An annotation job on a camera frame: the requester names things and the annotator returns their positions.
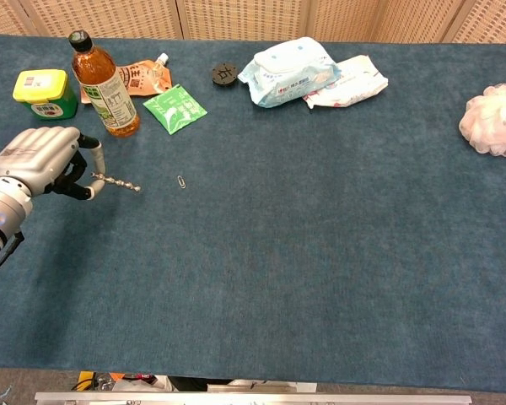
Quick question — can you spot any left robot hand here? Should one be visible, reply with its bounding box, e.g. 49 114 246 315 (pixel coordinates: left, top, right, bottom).
0 126 107 202

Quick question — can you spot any silver metal bead chain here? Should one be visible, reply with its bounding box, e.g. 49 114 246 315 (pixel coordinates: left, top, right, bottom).
90 171 143 193

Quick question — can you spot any green jar with yellow lid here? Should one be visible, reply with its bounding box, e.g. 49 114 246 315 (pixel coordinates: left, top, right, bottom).
12 68 79 122

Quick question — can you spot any amber tea bottle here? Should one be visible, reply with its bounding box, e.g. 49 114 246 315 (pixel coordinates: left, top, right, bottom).
68 30 142 138

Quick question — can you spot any orange spout pouch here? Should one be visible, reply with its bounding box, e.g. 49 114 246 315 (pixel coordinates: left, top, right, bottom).
80 52 174 105

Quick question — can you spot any green sachet packet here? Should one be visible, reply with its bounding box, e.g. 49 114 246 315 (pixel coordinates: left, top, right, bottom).
142 83 208 136

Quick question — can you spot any black round disc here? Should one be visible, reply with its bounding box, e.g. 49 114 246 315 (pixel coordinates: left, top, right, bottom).
211 61 240 89

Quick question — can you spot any blue table cloth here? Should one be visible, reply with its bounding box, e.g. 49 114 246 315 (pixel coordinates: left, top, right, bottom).
0 34 506 394

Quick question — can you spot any clutter under table edge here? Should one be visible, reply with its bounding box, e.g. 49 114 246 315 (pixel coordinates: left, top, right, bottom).
70 370 173 393

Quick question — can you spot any woven folding screen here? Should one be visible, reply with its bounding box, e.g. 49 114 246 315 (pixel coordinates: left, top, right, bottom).
0 0 506 45

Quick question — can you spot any blue wet wipes pack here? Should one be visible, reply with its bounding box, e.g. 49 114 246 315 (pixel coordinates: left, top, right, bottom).
237 36 342 109

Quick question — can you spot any white tissue pack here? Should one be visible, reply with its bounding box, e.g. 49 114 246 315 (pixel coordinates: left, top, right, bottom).
302 54 390 110

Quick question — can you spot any pink bath loofah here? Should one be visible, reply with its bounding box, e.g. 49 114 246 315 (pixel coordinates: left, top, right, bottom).
458 83 506 158

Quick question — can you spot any aluminium frame rail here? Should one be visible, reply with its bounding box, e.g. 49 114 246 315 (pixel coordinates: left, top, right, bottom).
34 390 473 405

